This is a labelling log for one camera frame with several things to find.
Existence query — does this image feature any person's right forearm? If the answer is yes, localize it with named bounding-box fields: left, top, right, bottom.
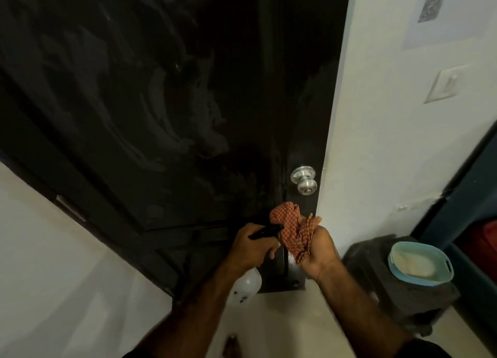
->
left=310, top=260, right=412, bottom=358

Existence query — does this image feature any person's left hand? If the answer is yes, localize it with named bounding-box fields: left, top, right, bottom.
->
left=225, top=222, right=282, bottom=278

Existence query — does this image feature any person's left forearm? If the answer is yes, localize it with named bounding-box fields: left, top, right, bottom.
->
left=124, top=264, right=241, bottom=358

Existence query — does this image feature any white single wall switch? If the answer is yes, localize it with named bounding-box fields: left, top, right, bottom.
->
left=423, top=64, right=465, bottom=105

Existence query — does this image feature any light green tray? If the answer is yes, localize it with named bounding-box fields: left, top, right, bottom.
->
left=387, top=241, right=455, bottom=288

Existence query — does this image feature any dark plastic stool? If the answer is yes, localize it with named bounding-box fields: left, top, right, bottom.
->
left=341, top=234, right=461, bottom=337

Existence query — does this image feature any printed wall notice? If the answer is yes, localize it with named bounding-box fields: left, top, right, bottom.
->
left=402, top=0, right=488, bottom=51

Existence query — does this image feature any blue bed frame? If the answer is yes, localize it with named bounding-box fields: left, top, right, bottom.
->
left=411, top=122, right=497, bottom=331

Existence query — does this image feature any person's right hand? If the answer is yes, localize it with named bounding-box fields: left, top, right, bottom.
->
left=299, top=216, right=343, bottom=283

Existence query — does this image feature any silver door knob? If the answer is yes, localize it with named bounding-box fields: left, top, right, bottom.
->
left=290, top=165, right=318, bottom=196

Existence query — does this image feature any person's left foot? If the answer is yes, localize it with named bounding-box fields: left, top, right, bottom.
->
left=223, top=333, right=243, bottom=358

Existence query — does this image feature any white spray bottle black trigger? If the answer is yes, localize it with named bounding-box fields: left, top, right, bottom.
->
left=226, top=223, right=285, bottom=307

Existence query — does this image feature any black wooden door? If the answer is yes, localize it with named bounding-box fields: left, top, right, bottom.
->
left=0, top=0, right=352, bottom=294

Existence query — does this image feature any orange checked cloth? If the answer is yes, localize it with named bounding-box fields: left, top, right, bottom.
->
left=269, top=201, right=323, bottom=264

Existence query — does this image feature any red quilted mattress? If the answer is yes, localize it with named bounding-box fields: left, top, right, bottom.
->
left=456, top=220, right=497, bottom=284

